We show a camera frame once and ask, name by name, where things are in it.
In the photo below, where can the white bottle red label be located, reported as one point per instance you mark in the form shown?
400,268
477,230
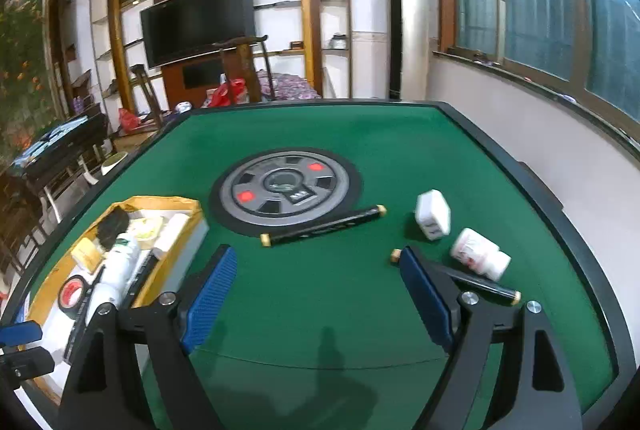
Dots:
102,293

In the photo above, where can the white bottle printed label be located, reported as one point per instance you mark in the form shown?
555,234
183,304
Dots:
168,235

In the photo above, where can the small white red-label bottle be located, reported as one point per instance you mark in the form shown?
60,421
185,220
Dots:
480,255

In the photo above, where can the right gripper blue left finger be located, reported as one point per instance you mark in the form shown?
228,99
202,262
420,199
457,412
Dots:
202,296

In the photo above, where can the black tape red core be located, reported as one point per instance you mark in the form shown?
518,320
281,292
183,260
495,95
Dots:
72,296

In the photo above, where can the black side table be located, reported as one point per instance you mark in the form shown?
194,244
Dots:
54,152

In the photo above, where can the black marker yellow cap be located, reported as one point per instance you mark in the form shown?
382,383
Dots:
336,223

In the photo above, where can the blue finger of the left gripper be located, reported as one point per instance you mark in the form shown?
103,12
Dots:
20,333

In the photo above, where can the yellow tape roll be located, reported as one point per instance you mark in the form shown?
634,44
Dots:
87,254

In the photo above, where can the yellow cardboard tray box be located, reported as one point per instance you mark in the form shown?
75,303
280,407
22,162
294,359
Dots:
168,275

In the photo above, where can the black marker white arrows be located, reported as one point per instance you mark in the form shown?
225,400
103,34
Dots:
80,321

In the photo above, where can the grey round table centre panel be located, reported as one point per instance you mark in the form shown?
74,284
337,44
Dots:
272,191

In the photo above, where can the wooden chair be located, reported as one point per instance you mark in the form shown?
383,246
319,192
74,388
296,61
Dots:
238,62

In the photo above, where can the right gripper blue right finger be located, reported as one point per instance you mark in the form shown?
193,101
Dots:
434,295

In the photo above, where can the red plastic bag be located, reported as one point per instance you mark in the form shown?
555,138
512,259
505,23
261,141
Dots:
226,94

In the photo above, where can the white bottle green label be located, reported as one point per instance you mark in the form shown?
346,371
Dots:
121,261

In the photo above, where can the black television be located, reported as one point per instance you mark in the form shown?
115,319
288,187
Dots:
174,30

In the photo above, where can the white standing air conditioner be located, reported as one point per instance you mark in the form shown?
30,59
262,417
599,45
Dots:
408,49

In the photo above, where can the black pen gold tips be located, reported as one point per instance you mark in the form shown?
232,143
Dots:
472,281

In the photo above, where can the white power adapter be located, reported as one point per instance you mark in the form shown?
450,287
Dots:
433,214

